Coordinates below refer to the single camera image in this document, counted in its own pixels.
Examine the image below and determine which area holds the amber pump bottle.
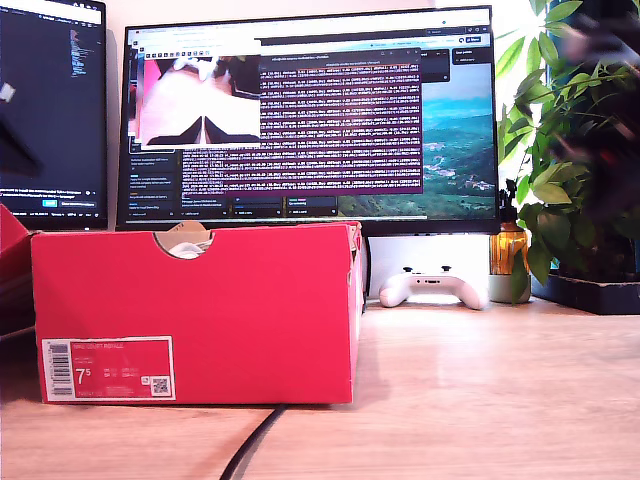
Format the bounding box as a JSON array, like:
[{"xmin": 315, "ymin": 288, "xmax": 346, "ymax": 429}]
[{"xmin": 489, "ymin": 179, "xmax": 530, "ymax": 276}]

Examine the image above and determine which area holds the white game controller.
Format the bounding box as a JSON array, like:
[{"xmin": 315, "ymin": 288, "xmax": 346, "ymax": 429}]
[{"xmin": 378, "ymin": 264, "xmax": 491, "ymax": 310}]

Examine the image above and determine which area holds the white sneaker shoe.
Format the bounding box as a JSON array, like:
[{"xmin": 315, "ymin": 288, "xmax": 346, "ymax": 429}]
[{"xmin": 169, "ymin": 240, "xmax": 214, "ymax": 260}]

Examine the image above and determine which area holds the black rectangular planter tray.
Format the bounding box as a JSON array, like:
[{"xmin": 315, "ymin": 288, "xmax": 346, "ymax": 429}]
[{"xmin": 530, "ymin": 272, "xmax": 640, "ymax": 316}]

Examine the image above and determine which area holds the green leafy potted plant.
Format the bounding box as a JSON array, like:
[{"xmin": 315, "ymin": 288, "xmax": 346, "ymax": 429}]
[{"xmin": 497, "ymin": 0, "xmax": 640, "ymax": 306}]

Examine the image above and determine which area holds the red cardboard shoebox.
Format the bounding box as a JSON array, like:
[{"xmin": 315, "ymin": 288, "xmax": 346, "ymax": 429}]
[{"xmin": 0, "ymin": 202, "xmax": 364, "ymax": 405}]

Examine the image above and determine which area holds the wide black computer monitor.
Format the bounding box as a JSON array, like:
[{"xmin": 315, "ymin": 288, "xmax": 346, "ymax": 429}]
[{"xmin": 115, "ymin": 4, "xmax": 501, "ymax": 236}]

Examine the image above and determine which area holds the thick black table cable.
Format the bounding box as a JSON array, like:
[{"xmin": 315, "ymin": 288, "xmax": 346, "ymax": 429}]
[{"xmin": 218, "ymin": 403, "xmax": 286, "ymax": 480}]

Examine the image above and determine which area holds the dark narrow computer monitor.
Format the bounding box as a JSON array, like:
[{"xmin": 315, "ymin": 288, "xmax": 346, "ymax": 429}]
[{"xmin": 0, "ymin": 0, "xmax": 109, "ymax": 231}]

